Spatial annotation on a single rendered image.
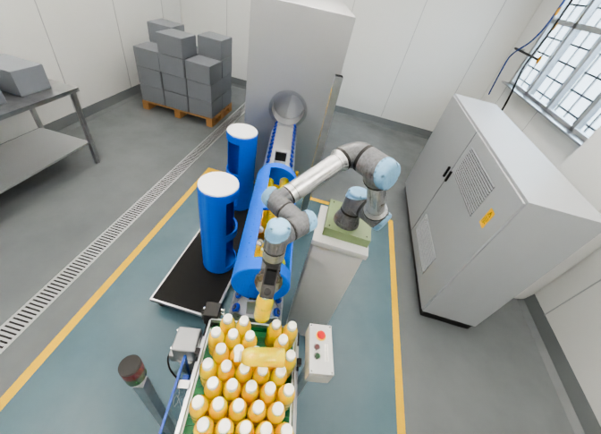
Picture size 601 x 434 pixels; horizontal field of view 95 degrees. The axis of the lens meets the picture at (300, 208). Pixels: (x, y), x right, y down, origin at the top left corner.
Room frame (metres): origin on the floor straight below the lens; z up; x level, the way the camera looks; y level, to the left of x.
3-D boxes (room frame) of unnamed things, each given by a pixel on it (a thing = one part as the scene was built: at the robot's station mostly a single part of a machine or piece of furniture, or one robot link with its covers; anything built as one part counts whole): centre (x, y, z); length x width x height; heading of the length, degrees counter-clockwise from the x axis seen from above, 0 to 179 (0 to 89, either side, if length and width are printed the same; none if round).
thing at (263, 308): (0.56, 0.05, 1.23); 0.07 x 0.07 x 0.19
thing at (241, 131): (2.26, 0.69, 1.03); 0.28 x 0.28 x 0.01
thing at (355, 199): (1.20, -0.28, 1.38); 0.13 x 0.12 x 0.14; 51
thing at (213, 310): (0.60, 0.28, 0.95); 0.10 x 0.07 x 0.10; 98
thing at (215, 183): (1.46, 0.59, 1.03); 0.28 x 0.28 x 0.01
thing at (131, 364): (0.25, 0.39, 1.18); 0.06 x 0.06 x 0.16
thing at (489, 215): (2.57, -1.63, 0.72); 2.15 x 0.54 x 1.45; 177
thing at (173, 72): (4.44, 2.31, 0.59); 1.20 x 0.80 x 1.19; 87
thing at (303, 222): (0.67, 0.00, 1.62); 0.11 x 0.11 x 0.08; 51
